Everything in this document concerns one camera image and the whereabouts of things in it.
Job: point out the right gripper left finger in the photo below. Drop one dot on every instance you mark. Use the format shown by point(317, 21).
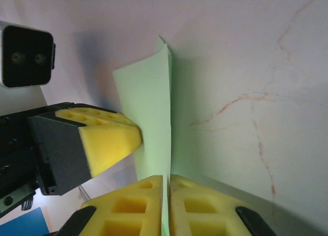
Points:
point(128, 210)

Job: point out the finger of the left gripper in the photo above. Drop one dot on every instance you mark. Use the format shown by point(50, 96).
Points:
point(107, 144)

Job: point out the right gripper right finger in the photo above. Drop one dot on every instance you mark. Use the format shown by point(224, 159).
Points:
point(205, 210)

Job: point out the light green paper sheet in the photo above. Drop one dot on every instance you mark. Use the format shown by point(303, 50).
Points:
point(148, 105)

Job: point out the blue sponge block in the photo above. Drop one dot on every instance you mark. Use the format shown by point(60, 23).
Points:
point(23, 225)

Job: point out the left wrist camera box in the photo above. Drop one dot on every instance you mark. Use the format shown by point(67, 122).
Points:
point(25, 56)

